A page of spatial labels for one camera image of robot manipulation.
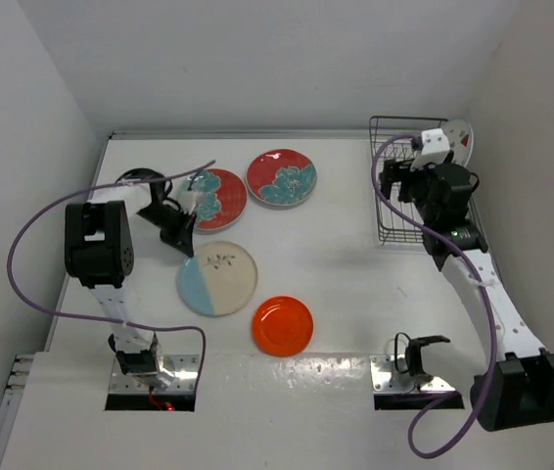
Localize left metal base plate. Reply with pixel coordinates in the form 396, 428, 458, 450
108, 354, 199, 395

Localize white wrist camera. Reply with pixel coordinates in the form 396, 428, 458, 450
175, 190, 206, 213
410, 128, 451, 171

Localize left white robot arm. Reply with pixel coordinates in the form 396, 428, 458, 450
65, 182, 203, 390

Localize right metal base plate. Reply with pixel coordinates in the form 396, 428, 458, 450
369, 353, 454, 396

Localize white watermelon pattern plate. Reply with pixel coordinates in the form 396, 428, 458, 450
441, 118, 474, 167

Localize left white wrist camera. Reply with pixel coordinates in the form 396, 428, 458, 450
175, 190, 206, 213

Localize small orange plate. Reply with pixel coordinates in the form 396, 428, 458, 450
251, 296, 314, 357

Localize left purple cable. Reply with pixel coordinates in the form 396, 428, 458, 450
6, 159, 217, 393

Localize beige blue branch plate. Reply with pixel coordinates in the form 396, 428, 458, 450
176, 241, 258, 317

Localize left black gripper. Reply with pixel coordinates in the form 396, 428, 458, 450
137, 203, 197, 256

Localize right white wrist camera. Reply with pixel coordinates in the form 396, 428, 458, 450
410, 128, 451, 171

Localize wire dish rack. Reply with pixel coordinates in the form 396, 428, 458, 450
368, 115, 478, 249

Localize small black plate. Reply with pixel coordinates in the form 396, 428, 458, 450
115, 167, 164, 184

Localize metal base plate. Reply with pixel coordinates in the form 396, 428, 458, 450
108, 354, 199, 395
369, 353, 454, 396

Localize purple cable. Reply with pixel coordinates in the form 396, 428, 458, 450
6, 159, 217, 393
371, 133, 503, 459

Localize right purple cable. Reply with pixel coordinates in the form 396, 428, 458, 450
371, 133, 503, 459

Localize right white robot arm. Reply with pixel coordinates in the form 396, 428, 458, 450
378, 159, 554, 432

